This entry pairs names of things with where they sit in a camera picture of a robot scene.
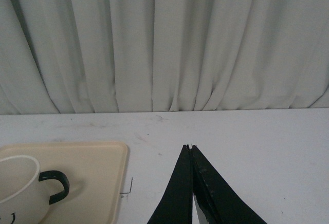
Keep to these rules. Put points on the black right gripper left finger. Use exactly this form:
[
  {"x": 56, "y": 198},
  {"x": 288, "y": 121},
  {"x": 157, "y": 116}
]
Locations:
[{"x": 176, "y": 203}]

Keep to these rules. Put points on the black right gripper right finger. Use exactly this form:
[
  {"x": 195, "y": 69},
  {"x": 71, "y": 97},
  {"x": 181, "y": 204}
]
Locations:
[{"x": 215, "y": 197}]

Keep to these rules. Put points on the white mug with black handle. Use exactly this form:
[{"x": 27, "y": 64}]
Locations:
[{"x": 24, "y": 196}]

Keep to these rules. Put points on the beige plastic tray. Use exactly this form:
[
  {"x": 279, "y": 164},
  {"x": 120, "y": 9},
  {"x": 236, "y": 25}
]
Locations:
[{"x": 95, "y": 171}]

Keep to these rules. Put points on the white pleated curtain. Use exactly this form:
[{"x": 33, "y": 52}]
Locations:
[{"x": 108, "y": 56}]

